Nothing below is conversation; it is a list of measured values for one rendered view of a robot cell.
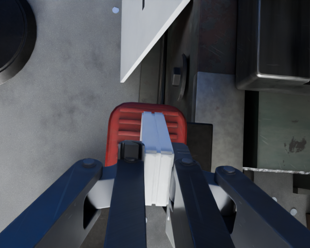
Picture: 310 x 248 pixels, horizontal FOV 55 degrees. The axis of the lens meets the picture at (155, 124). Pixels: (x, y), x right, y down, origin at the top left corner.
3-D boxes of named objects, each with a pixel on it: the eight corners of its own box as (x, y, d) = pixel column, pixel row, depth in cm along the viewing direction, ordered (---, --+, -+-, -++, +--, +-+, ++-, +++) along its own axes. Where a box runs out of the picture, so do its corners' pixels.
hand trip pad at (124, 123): (170, 188, 29) (184, 200, 22) (108, 185, 29) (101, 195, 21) (174, 118, 30) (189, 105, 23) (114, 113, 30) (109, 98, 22)
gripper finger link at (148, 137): (153, 206, 15) (138, 206, 15) (149, 151, 22) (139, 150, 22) (159, 151, 14) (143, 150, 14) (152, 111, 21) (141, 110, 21)
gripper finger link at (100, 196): (140, 213, 13) (71, 210, 13) (140, 163, 18) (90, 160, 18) (143, 183, 13) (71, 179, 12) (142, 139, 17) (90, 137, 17)
